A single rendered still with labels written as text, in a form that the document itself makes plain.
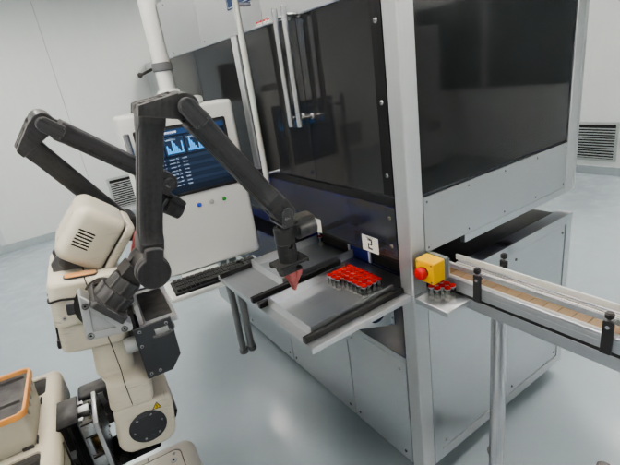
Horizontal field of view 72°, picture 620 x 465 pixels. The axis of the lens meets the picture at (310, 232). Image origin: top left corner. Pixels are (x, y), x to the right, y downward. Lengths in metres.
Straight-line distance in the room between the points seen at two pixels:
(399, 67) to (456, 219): 0.55
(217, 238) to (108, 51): 4.78
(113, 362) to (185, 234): 0.87
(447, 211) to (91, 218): 1.05
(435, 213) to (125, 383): 1.04
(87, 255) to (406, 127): 0.91
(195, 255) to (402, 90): 1.27
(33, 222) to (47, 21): 2.48
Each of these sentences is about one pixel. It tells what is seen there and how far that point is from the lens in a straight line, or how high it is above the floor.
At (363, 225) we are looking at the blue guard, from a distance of 1.53.
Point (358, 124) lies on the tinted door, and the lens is 1.43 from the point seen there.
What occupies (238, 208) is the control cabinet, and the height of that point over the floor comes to 1.05.
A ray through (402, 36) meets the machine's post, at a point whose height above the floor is 1.67.
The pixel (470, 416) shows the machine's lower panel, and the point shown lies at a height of 0.19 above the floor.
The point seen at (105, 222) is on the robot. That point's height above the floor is 1.34.
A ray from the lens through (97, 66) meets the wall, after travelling 6.56.
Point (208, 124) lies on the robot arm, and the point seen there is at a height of 1.54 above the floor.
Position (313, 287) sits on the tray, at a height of 0.88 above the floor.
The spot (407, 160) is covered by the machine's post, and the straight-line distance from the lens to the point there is 1.30.
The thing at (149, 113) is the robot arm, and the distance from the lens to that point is 0.98.
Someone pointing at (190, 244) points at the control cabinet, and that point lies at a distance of 2.09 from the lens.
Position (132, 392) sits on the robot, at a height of 0.85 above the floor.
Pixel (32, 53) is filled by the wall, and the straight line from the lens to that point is 6.50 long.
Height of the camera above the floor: 1.62
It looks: 21 degrees down
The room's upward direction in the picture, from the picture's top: 8 degrees counter-clockwise
